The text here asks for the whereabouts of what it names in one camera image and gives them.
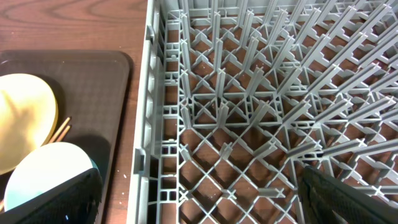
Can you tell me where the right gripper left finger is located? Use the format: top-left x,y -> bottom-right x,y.
1,168 -> 102,224

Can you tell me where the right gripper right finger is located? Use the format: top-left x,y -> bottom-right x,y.
298,166 -> 397,223

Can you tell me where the blue bowl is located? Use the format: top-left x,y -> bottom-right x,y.
4,142 -> 98,211

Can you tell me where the grey dishwasher rack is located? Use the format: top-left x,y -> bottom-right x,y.
127,0 -> 397,223

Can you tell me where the lower wooden chopstick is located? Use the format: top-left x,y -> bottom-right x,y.
56,125 -> 71,142

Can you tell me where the wooden chopstick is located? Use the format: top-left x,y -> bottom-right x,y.
56,125 -> 71,142
49,117 -> 71,143

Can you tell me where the upper wooden chopstick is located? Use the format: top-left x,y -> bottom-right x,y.
49,117 -> 71,143

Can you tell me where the yellow plate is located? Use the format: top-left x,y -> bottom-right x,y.
1,73 -> 58,174

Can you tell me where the brown serving tray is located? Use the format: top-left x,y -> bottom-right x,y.
1,50 -> 131,223

